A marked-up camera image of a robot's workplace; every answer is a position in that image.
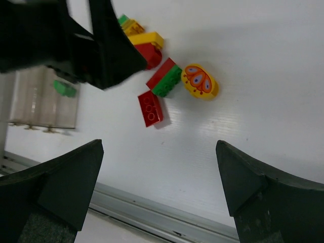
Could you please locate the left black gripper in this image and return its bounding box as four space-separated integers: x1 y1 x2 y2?
1 1 147 90

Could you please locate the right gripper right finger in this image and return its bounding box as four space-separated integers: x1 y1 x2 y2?
216 140 323 242

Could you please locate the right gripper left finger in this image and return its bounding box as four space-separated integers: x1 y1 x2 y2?
1 139 103 242

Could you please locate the red green lego brick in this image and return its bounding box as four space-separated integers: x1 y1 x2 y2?
146 58 182 97

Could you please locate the green rounded lego brick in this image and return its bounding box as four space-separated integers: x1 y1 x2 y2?
53 80 77 98

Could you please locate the green yellow striped lego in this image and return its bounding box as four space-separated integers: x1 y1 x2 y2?
118 14 145 36

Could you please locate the yellow red lego stack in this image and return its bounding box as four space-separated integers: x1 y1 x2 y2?
128 32 164 70

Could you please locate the clear container right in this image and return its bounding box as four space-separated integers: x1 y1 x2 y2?
54 77 80 130

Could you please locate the clear container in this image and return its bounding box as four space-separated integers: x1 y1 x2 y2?
54 77 80 130
9 69 32 126
28 67 58 133

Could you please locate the yellow butterfly lego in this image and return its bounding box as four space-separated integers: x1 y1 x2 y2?
181 63 219 101

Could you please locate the clear container middle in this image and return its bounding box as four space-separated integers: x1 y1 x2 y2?
28 67 58 133

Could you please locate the clear container left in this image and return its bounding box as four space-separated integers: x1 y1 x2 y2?
9 69 32 126

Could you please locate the aluminium frame rail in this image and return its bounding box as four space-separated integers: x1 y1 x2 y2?
0 149 241 243

